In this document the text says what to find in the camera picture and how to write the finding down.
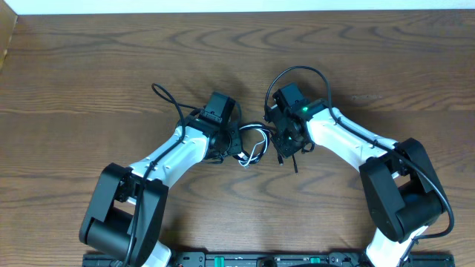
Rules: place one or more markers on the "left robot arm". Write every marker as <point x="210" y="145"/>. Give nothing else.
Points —
<point x="125" y="214"/>

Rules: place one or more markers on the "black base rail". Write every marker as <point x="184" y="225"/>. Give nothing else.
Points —
<point x="336" y="258"/>

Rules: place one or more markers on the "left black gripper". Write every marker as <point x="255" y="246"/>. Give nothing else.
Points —
<point x="233" y="139"/>

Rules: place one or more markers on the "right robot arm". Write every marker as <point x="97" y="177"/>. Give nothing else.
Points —
<point x="400" y="185"/>

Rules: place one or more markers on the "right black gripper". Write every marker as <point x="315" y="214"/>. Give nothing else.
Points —
<point x="286" y="150"/>

